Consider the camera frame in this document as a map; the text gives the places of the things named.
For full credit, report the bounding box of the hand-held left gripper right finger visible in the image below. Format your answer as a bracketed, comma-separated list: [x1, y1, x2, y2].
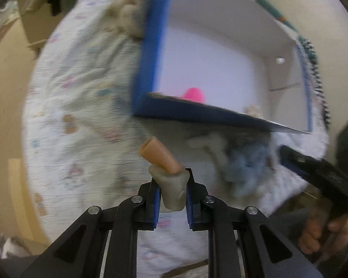
[186, 168, 322, 278]

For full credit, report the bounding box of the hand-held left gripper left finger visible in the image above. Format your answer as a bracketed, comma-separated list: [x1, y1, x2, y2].
[19, 177, 163, 278]

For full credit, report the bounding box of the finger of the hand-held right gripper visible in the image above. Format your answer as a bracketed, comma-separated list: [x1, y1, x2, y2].
[278, 145, 331, 181]

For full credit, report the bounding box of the beige and orange toy piece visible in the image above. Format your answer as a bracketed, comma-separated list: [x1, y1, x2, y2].
[139, 137, 190, 212]

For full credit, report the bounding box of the blue cardboard box white inside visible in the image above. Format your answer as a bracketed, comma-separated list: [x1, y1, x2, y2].
[132, 0, 313, 135]

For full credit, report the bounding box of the pink soft toy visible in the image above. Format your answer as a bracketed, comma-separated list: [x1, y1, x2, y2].
[178, 87, 205, 104]

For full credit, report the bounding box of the person's right hand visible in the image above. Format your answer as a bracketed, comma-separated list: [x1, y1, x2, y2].
[297, 208, 348, 255]

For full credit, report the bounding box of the light blue fluffy plush toy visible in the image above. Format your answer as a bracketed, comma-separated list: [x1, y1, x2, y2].
[222, 139, 274, 192]

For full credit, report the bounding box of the spiral notebook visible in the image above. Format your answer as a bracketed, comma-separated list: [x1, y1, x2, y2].
[255, 0, 332, 128]

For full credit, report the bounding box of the white printed blanket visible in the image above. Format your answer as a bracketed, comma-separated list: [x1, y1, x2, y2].
[22, 0, 331, 270]

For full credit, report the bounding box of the brown cardboard box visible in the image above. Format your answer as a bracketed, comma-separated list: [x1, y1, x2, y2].
[0, 3, 51, 248]

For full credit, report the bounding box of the cream fluffy plush toy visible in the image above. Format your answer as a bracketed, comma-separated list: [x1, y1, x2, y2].
[109, 0, 155, 39]

